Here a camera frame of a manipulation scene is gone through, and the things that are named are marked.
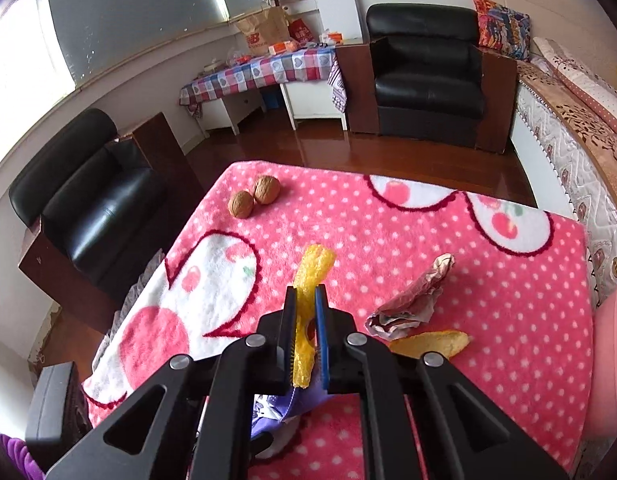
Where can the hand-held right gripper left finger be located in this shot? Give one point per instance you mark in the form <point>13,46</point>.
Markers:
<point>290,330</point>

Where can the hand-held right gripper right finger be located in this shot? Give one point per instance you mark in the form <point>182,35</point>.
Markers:
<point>321,340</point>

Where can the yellow foam fruit net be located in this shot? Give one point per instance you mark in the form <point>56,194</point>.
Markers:
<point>316,265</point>

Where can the purple paper wrapper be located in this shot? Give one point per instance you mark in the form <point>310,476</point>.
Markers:
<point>288,405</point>

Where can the pink plastic bin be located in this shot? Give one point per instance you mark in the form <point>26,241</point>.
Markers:
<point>611,360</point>

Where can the crumpled maroon foil wrapper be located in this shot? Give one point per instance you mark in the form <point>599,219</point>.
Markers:
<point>413,300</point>

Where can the orange peel piece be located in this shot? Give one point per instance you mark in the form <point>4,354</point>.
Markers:
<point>428,342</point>

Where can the pink dotted fleece blanket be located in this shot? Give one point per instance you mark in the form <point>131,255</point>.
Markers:
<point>388,235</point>

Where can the grey frilled table cover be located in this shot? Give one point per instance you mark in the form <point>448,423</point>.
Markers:
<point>133,295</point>

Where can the small brown walnut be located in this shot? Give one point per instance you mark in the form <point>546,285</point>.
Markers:
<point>241,204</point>

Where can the large brown walnut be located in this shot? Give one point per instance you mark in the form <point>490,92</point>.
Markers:
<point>266,189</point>

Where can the black leather armchair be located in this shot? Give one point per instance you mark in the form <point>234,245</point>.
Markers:
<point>423,75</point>
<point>88,195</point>

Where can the small blue bin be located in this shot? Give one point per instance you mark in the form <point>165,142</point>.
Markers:
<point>272,100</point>

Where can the white side table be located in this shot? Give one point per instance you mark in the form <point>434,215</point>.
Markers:
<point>308,100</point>

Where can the checkered tablecloth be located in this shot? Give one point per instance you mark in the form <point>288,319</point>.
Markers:
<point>268,70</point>

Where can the small white box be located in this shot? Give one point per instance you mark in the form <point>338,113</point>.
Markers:
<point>211,66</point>

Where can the clear plastic bag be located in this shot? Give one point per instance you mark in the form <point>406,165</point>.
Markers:
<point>238,55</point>

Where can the orange and white box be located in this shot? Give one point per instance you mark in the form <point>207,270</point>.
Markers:
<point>333,37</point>

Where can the red paper bag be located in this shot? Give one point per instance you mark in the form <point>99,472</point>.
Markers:
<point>301,32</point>

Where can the brown paper bag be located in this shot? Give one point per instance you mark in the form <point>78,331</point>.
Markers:
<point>263,32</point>

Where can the white quilted mattress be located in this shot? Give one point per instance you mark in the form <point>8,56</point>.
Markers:
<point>553,150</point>

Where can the wide grey window blind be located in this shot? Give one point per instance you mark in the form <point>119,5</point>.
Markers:
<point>133,10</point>

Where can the colourful printed cushion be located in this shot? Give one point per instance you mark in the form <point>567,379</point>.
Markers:
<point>503,27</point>

